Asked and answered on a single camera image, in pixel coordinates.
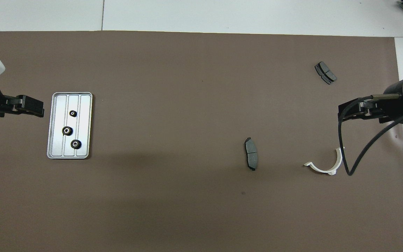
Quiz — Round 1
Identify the long dark brake pad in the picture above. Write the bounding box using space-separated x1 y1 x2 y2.
244 137 259 171

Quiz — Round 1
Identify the brown paper mat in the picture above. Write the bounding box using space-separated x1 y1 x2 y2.
0 31 403 252

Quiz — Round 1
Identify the short dark brake pad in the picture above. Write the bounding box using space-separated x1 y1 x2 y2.
314 61 337 85

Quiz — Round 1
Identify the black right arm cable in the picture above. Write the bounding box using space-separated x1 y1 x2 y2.
338 94 403 176

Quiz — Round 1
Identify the white semicircular plastic clamp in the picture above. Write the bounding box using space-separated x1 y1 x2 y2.
304 147 343 175

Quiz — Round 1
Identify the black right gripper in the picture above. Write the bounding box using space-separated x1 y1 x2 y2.
339 93 403 124

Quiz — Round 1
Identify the silver metal tray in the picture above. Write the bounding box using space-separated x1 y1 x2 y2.
47 92 93 160

